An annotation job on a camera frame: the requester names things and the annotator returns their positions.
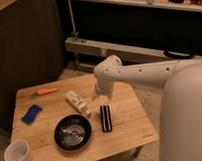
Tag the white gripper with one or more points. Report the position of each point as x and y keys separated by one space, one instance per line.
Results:
x=103 y=88

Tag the black striped eraser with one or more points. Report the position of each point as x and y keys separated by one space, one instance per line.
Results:
x=106 y=121

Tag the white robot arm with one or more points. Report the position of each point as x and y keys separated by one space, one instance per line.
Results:
x=180 y=129

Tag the white tube bottle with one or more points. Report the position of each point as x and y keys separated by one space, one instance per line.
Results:
x=78 y=103

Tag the black round bowl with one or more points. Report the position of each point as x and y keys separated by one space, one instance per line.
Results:
x=72 y=132

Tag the wooden table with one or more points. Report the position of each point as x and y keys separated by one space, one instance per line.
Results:
x=131 y=128

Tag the orange carrot toy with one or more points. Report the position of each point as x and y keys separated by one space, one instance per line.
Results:
x=45 y=91

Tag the metal vertical pole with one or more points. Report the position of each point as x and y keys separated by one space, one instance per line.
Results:
x=75 y=33

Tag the blue sponge block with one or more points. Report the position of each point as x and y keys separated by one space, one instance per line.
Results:
x=31 y=114

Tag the metal baseboard rail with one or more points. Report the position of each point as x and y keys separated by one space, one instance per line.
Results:
x=125 y=52

